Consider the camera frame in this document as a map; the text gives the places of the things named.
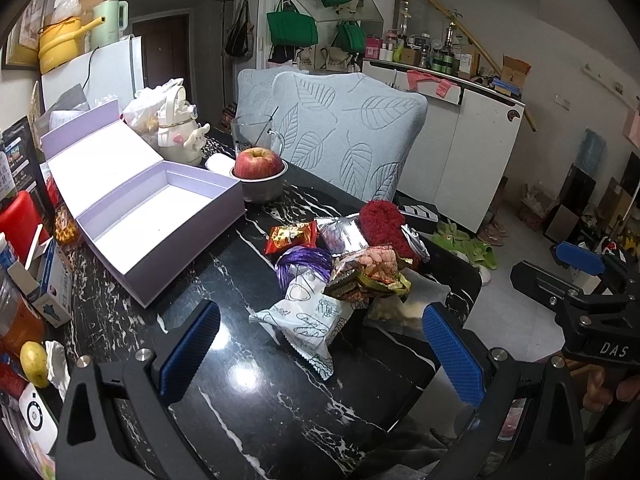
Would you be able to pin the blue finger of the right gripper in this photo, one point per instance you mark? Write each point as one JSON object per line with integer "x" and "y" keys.
{"x": 580, "y": 258}

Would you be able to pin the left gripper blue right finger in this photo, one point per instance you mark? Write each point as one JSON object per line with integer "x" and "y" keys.
{"x": 457, "y": 360}

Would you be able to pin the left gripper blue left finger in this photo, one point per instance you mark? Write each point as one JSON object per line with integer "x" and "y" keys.
{"x": 183, "y": 350}

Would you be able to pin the white printed snack bag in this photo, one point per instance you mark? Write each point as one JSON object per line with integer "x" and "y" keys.
{"x": 308, "y": 319}

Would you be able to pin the brown nut snack bag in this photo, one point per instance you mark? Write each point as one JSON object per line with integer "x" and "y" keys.
{"x": 374, "y": 272}

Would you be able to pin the purple tassel pouch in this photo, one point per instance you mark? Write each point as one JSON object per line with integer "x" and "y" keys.
{"x": 299, "y": 259}

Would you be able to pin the red gold snack packet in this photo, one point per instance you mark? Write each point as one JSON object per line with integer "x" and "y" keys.
{"x": 282, "y": 238}

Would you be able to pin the red fluffy scrunchie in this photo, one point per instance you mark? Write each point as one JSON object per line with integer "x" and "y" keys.
{"x": 380, "y": 223}

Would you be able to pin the silver foil snack packet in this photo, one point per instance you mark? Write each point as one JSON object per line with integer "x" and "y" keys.
{"x": 342, "y": 236}

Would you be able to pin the clear zip bag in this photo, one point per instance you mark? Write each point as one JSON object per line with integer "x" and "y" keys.
{"x": 408, "y": 312}

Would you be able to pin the person's right hand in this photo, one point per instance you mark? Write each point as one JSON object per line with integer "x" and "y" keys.
{"x": 597, "y": 388}

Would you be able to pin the green slippers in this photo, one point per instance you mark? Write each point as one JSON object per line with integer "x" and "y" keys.
{"x": 453, "y": 239}

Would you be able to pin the blue white medicine box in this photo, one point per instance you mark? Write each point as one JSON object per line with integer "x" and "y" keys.
{"x": 51, "y": 270}

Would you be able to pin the yellow lemon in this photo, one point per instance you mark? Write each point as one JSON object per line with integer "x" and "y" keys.
{"x": 34, "y": 362}

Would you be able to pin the white cabinet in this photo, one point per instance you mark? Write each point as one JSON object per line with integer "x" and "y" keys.
{"x": 460, "y": 155}

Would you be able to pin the lilac open gift box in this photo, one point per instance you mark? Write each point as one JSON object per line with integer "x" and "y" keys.
{"x": 144, "y": 217}

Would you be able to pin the cardboard box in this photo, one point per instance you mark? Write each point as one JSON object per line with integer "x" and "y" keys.
{"x": 514, "y": 71}

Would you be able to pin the small metal bowl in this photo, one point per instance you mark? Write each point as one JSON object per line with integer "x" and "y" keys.
{"x": 264, "y": 190}

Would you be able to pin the white paper roll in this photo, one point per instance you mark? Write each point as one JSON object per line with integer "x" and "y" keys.
{"x": 220, "y": 163}

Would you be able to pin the red plastic container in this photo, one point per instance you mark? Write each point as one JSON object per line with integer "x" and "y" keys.
{"x": 19, "y": 221}

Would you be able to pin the red apple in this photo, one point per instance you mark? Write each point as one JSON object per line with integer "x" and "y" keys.
{"x": 257, "y": 163}

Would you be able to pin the cream rabbit water bottle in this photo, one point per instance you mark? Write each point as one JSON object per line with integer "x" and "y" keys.
{"x": 180, "y": 137}

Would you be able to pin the glass mug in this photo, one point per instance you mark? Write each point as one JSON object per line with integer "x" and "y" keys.
{"x": 255, "y": 131}

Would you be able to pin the front leaf pattern cushion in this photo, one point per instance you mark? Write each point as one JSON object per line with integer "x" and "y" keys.
{"x": 350, "y": 130}

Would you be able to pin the leaf pattern cushion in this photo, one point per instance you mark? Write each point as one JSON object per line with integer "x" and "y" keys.
{"x": 350, "y": 130}
{"x": 255, "y": 90}

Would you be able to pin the plastic bag of snacks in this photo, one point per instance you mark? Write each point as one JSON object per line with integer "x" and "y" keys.
{"x": 143, "y": 113}

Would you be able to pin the rear leaf pattern cushion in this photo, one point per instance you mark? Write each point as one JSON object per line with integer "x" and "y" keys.
{"x": 255, "y": 90}

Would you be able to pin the white fridge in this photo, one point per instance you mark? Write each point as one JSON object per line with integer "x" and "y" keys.
{"x": 114, "y": 70}

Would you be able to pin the yellow enamel pot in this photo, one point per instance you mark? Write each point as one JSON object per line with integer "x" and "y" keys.
{"x": 63, "y": 41}

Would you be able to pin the green tote bag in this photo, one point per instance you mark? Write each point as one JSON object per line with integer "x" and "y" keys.
{"x": 290, "y": 28}

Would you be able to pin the mint green kettle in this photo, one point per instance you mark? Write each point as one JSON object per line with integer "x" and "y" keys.
{"x": 115, "y": 14}

